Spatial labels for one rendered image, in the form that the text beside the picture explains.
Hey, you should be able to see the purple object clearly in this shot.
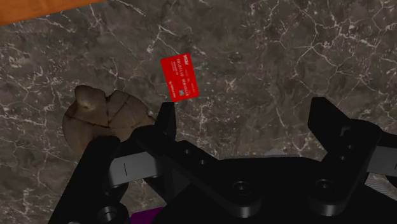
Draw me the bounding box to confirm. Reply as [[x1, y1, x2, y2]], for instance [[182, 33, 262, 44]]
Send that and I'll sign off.
[[129, 206, 165, 224]]

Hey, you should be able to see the brown cracked bread loaf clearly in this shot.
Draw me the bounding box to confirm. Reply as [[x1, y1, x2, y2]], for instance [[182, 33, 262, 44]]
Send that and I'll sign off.
[[62, 84, 157, 153]]

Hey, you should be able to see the red card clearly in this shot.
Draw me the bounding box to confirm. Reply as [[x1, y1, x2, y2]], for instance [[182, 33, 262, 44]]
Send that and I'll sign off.
[[160, 53, 200, 102]]

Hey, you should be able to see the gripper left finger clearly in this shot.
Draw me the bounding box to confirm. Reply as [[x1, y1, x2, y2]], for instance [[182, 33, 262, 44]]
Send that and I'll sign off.
[[48, 101, 263, 224]]

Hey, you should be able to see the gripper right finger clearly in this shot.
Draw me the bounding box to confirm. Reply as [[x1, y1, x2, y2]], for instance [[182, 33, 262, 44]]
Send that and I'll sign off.
[[307, 96, 397, 216]]

